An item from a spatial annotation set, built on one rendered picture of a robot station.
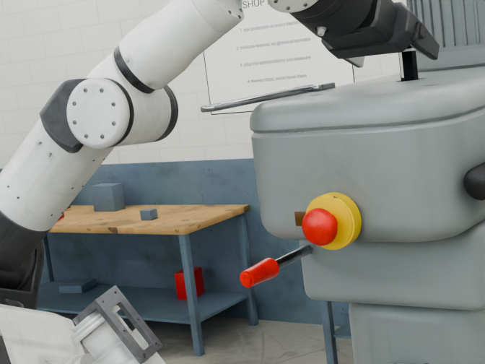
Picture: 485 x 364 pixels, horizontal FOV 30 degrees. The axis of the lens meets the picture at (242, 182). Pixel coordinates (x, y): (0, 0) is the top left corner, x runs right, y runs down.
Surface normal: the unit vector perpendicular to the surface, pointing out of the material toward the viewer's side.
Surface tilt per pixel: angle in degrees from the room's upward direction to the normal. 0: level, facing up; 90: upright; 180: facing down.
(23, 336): 57
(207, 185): 90
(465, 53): 90
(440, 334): 90
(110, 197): 90
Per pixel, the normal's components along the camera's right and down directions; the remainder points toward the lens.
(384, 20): 0.77, 0.00
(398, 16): -0.60, -0.32
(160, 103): 0.90, -0.12
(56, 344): 0.73, -0.60
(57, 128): -0.40, 0.10
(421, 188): -0.11, 0.15
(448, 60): -0.61, 0.18
